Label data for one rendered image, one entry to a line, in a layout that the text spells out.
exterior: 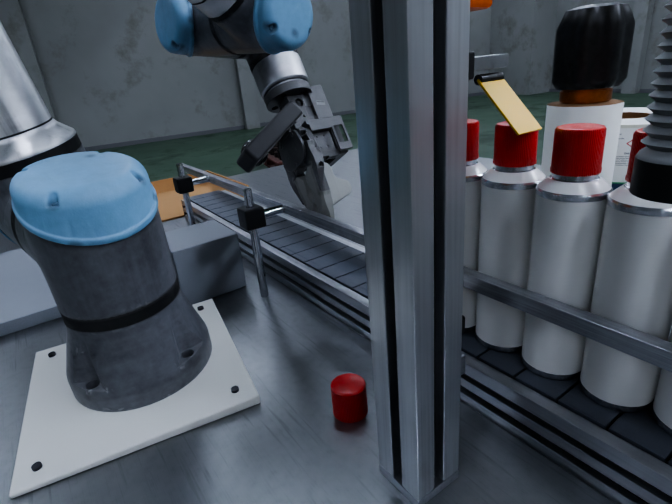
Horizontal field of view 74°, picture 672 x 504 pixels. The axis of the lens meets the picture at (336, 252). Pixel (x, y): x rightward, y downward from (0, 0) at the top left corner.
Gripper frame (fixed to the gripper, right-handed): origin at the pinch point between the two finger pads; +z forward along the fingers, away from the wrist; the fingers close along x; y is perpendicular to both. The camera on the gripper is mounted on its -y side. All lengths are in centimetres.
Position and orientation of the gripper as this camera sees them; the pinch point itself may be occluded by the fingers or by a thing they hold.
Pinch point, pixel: (323, 221)
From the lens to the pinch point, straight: 64.6
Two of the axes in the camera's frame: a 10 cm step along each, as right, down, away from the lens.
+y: 8.1, -2.9, 5.1
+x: -4.6, 2.3, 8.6
